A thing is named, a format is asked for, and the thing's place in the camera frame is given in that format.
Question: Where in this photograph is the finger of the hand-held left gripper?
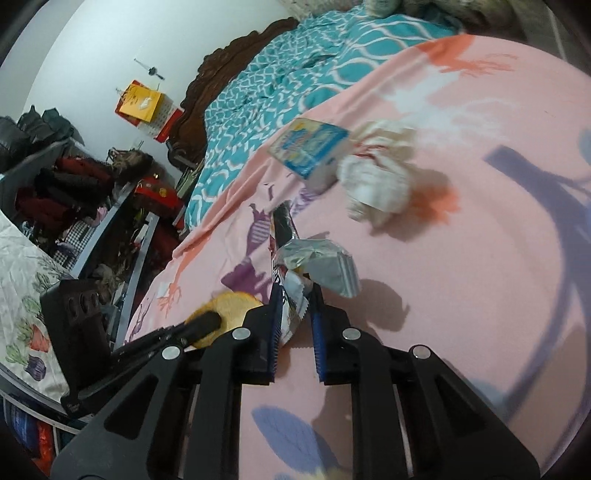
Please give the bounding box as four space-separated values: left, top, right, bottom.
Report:
110 311 222 365

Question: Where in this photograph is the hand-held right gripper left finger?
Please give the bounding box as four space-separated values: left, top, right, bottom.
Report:
50 282 283 480

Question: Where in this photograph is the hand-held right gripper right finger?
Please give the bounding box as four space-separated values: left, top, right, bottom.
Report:
308 284 541 480

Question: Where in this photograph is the round yellow biscuit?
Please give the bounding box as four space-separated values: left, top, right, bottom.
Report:
185 291 264 349

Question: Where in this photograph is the silver snack wrapper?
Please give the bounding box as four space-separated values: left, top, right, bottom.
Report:
269 202 310 346

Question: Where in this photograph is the silver foil wrapper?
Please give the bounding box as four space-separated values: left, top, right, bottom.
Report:
274 237 361 298

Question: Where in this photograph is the cactus printed cloth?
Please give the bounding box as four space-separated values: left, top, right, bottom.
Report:
0 215 70 407

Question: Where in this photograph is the grey metal shelf rack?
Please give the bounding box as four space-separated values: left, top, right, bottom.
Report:
0 138 162 352

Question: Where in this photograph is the blue packet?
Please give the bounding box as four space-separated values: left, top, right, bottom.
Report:
0 397 61 467

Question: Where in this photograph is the red gift box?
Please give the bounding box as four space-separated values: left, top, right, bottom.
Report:
131 174 182 220

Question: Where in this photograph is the pile of dark clothes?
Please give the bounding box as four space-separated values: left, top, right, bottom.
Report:
14 154 116 259

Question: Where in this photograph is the pink floral blanket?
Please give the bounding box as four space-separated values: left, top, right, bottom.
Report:
124 34 591 480

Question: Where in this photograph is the white crumpled tissue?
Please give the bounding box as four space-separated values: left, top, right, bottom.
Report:
336 152 414 228

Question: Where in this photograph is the brown handbag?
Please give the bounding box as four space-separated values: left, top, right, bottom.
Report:
107 147 154 183

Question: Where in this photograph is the blue yellow carton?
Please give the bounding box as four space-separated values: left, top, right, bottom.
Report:
269 117 351 190

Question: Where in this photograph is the black leather bag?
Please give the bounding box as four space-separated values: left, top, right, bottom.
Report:
0 105 75 174

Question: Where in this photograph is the carved wooden headboard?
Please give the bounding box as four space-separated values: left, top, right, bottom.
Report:
166 17 301 169

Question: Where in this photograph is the teal patterned blanket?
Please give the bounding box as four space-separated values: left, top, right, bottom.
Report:
185 4 467 238

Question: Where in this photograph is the yellow red wall calendar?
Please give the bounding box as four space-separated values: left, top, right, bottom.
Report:
115 80 185 143

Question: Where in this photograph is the wall hook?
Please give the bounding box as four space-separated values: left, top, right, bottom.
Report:
134 58 164 79

